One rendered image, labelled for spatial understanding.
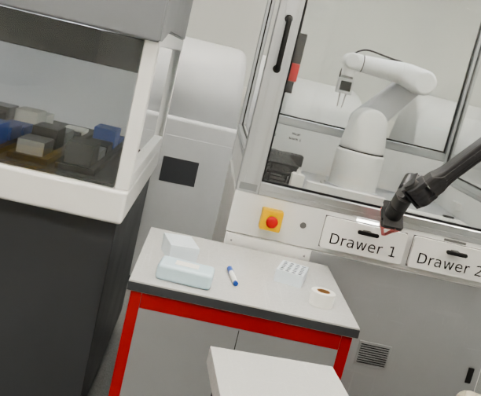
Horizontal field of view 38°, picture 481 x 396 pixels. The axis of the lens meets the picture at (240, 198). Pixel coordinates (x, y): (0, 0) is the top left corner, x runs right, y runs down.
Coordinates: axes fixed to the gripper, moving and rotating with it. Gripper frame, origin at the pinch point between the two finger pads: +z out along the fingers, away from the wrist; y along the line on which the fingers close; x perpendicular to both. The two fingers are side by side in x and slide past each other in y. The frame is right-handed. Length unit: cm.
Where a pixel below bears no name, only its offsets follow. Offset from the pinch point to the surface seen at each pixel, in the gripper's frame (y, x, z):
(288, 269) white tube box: -25.5, 31.4, -4.7
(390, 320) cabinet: -16.0, -12.9, 30.9
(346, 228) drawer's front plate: 2.8, 10.9, 7.4
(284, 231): 0.0, 31.0, 12.8
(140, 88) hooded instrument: 9, 86, -32
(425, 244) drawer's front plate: 3.0, -17.4, 7.7
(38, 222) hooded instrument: -20, 110, 7
